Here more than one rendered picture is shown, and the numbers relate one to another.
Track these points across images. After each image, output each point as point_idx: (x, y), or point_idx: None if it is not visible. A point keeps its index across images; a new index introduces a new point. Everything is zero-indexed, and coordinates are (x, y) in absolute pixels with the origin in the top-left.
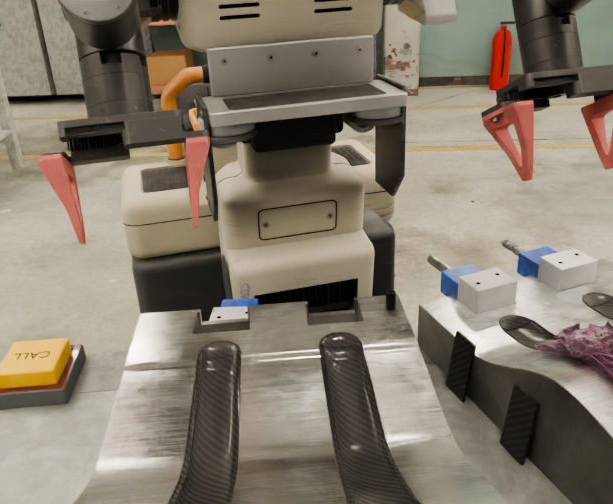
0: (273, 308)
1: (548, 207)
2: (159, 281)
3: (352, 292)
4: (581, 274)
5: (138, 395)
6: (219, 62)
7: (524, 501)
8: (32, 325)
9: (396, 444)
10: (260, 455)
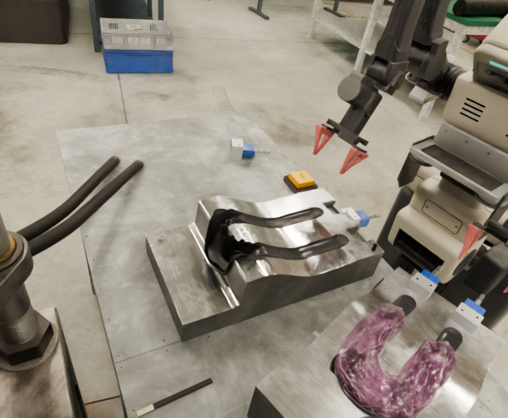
0: (349, 218)
1: None
2: (404, 201)
3: (438, 264)
4: (465, 323)
5: (288, 201)
6: (443, 129)
7: (326, 320)
8: (399, 187)
9: (303, 261)
10: (282, 232)
